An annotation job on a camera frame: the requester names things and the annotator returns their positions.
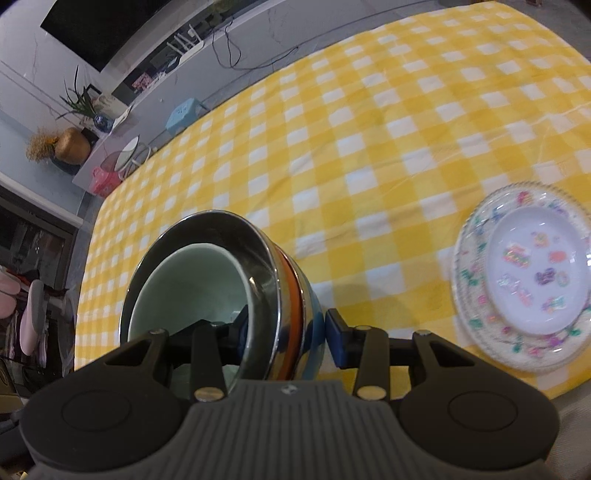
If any light blue plastic stool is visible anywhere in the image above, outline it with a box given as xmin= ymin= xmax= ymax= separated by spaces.
xmin=165 ymin=98 xmax=208 ymax=136

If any black cable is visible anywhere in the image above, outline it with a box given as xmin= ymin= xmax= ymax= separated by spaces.
xmin=210 ymin=21 xmax=315 ymax=71

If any pink chair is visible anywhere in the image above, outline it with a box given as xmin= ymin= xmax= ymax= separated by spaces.
xmin=0 ymin=268 xmax=77 ymax=370

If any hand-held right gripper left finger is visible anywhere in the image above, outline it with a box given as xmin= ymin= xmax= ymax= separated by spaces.
xmin=76 ymin=309 xmax=252 ymax=403

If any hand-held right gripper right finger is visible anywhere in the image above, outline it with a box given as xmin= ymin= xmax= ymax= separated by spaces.
xmin=324 ymin=309 xmax=504 ymax=401

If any orange steel bowl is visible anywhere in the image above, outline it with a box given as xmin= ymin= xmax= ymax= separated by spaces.
xmin=119 ymin=210 xmax=303 ymax=381

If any golden vase with dried flowers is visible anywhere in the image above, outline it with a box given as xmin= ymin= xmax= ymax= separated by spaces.
xmin=25 ymin=128 xmax=92 ymax=165

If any white fruit print plate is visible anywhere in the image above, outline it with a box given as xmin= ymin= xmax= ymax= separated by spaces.
xmin=455 ymin=185 xmax=591 ymax=374

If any yellow checkered tablecloth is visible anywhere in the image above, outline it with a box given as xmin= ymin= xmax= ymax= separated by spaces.
xmin=74 ymin=0 xmax=591 ymax=400

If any clear glass flower plate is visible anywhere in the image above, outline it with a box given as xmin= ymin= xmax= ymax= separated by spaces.
xmin=455 ymin=184 xmax=591 ymax=370

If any pink basket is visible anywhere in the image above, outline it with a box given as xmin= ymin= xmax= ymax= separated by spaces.
xmin=89 ymin=166 xmax=122 ymax=197

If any blue steel bowl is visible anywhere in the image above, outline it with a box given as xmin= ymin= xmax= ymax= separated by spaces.
xmin=277 ymin=240 xmax=327 ymax=383

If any green ceramic bowl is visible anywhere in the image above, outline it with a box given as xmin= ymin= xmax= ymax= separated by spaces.
xmin=127 ymin=244 xmax=254 ymax=370

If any white marble television console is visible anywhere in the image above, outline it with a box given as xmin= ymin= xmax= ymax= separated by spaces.
xmin=71 ymin=0 xmax=324 ymax=190

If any blue vase with plant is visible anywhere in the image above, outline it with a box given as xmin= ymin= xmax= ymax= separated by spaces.
xmin=58 ymin=65 xmax=116 ymax=133

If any small white sticker plate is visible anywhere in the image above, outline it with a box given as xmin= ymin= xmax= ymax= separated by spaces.
xmin=482 ymin=206 xmax=591 ymax=337

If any white router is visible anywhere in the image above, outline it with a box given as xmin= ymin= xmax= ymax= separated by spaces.
xmin=168 ymin=30 xmax=204 ymax=58

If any black television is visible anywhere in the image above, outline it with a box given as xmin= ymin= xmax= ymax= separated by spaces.
xmin=41 ymin=0 xmax=195 ymax=72

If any white round side table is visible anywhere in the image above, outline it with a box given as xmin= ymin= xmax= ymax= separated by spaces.
xmin=99 ymin=136 xmax=151 ymax=178

